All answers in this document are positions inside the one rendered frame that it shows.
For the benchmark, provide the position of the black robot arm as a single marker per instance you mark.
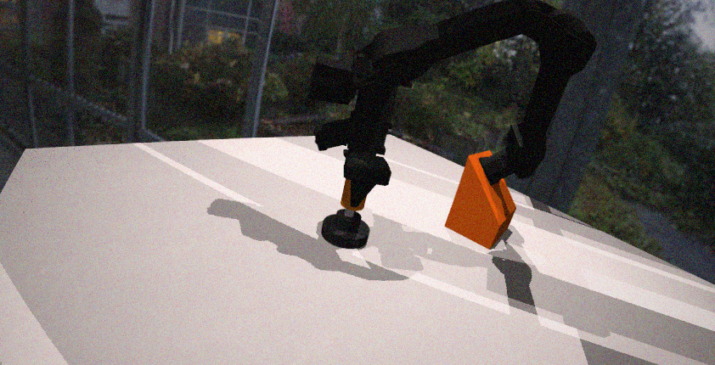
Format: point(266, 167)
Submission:
point(402, 54)

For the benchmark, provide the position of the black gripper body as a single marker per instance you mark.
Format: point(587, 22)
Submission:
point(362, 164)

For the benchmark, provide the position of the orange knob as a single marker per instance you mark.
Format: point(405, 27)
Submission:
point(346, 198)

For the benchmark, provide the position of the black round pedestal with silver shaft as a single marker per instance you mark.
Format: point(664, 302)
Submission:
point(345, 229)

